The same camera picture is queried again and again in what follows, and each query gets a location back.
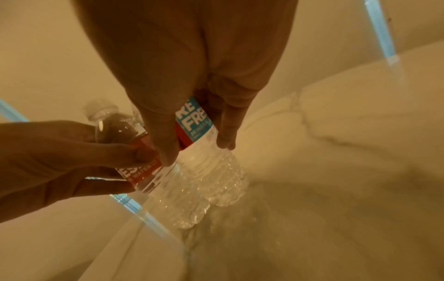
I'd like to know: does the person's left hand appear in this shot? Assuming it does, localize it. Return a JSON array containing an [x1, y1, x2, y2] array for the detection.
[[0, 120, 160, 224]]

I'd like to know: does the person's right hand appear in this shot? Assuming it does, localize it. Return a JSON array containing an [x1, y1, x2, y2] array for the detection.
[[71, 0, 299, 167]]

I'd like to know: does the red label clear water bottle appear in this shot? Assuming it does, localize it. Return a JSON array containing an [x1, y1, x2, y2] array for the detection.
[[82, 99, 211, 230]]

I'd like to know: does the blue label clear water bottle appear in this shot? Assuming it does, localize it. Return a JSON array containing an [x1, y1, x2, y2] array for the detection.
[[174, 96, 250, 207]]

